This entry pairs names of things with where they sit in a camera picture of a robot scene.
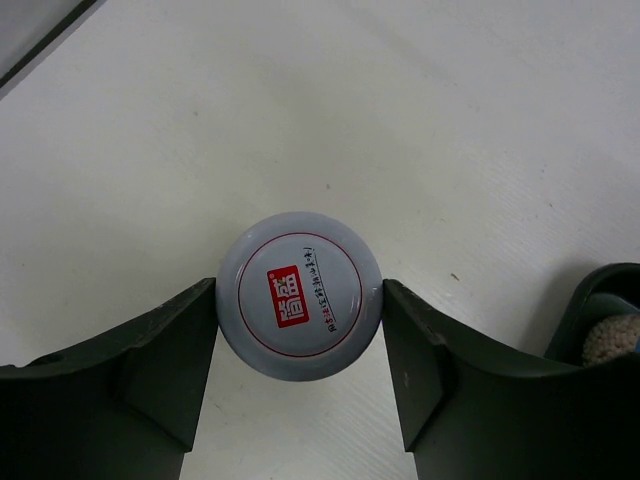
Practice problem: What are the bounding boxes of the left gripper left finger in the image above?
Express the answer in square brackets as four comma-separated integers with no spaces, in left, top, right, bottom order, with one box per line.
[1,278,217,479]

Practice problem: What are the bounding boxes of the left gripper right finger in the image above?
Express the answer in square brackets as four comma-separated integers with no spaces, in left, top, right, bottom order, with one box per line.
[382,280,639,479]

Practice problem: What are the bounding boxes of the silver lid white jar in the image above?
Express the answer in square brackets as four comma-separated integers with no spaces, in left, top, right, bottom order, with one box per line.
[582,314,639,367]

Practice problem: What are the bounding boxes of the white jar red label lid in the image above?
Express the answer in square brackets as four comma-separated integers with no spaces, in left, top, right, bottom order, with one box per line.
[215,212,383,382]

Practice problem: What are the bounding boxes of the black plastic tray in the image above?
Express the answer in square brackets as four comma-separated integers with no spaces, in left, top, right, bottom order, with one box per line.
[544,263,639,365]

